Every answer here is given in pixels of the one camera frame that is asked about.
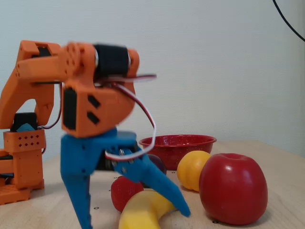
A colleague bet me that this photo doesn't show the blue gripper body black motor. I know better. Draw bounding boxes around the blue gripper body black motor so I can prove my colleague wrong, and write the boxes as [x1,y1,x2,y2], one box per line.
[60,128,142,177]

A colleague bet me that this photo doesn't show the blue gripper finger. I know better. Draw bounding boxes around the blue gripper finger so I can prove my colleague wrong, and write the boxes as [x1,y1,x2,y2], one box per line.
[112,147,192,218]
[61,172,93,229]

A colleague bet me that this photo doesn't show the yellow plastic banana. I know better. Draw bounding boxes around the yellow plastic banana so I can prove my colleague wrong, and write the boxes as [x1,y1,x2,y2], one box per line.
[118,189,177,229]

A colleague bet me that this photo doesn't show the red speckled enamel bowl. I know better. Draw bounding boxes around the red speckled enamel bowl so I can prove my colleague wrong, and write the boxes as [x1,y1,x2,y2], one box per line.
[139,135,217,171]

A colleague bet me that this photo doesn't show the dark purple plastic plum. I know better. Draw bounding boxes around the dark purple plastic plum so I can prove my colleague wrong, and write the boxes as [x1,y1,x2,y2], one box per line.
[142,154,167,188]

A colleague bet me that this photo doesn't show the yellow orange plastic fruit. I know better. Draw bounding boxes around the yellow orange plastic fruit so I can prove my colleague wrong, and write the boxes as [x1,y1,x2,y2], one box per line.
[176,150,212,192]

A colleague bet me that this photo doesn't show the red plastic strawberry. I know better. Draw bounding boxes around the red plastic strawberry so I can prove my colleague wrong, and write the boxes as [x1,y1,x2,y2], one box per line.
[111,176,145,213]

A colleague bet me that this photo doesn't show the red plastic apple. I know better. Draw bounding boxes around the red plastic apple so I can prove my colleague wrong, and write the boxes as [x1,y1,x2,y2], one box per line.
[199,153,269,226]

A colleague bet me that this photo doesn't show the red white black servo cable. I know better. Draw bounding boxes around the red white black servo cable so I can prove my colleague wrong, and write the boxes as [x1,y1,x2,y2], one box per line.
[95,73,158,162]

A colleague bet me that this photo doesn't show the black hanging cable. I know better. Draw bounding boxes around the black hanging cable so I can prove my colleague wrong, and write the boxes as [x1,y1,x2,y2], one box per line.
[272,0,305,42]

